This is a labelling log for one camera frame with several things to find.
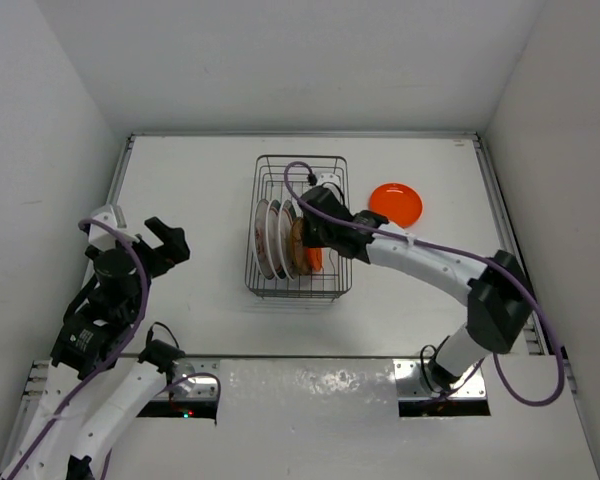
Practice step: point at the orange plate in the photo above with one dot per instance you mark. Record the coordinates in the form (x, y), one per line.
(398, 202)
(315, 259)

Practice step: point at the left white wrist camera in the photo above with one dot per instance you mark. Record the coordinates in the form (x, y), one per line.
(105, 227)

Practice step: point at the white patterned plate leftmost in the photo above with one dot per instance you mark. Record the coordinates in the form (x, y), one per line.
(259, 239)

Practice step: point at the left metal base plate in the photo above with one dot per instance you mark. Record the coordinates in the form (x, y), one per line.
(191, 381)

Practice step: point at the metal base plate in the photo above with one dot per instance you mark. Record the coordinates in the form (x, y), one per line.
(191, 381)
(411, 386)

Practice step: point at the yellow brown plate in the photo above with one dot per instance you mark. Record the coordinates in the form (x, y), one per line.
(297, 249)

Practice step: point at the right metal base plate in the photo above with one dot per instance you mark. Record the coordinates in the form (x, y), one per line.
(411, 386)

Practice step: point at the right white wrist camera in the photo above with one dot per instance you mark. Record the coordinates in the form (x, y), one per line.
(324, 178)

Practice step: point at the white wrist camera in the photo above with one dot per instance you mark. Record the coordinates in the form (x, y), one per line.
(105, 227)
(324, 178)

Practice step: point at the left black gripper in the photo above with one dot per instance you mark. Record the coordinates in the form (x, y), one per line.
(174, 248)

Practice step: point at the white plate green rim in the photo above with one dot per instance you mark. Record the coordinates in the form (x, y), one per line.
(271, 232)

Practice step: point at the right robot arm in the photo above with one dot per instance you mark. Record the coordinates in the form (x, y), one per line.
(491, 289)

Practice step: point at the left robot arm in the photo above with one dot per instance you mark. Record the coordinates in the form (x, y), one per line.
(63, 440)

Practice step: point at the metal wire dish rack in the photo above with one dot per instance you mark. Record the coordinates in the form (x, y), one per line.
(281, 177)

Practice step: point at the white plate dark rim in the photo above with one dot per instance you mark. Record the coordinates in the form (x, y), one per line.
(286, 217)

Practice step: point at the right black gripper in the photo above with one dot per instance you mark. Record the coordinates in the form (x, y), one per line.
(310, 239)

